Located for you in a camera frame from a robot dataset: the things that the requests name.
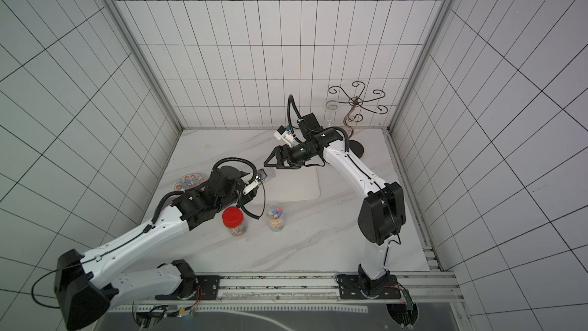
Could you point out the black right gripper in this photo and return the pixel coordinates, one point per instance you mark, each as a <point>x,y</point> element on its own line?
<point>282,155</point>

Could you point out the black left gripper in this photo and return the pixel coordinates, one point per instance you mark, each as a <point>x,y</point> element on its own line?
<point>246,198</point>

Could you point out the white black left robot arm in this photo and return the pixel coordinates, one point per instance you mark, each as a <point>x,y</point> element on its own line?
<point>89,284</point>

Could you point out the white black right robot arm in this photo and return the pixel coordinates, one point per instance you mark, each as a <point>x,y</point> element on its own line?
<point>382,213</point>

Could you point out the red lid candy jar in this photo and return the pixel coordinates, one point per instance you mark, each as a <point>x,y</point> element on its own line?
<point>234,221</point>

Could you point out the open colourful candy jar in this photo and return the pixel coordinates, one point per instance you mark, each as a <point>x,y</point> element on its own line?
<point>275,218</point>

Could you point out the white cutting board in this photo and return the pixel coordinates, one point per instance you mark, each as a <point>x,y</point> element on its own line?
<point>284,185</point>

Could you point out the colourful patterned plate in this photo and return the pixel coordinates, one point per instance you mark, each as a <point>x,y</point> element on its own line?
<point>188,181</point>

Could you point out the clear hanging wine glass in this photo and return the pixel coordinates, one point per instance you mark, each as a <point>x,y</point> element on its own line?
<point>331,108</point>

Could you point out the copper glass rack dark base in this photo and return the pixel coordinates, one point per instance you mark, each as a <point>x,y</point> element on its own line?
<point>358,104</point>

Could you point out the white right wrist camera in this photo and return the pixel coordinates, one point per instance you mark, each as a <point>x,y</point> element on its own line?
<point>286,136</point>

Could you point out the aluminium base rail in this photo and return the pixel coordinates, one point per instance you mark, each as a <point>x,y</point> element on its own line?
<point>305,291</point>

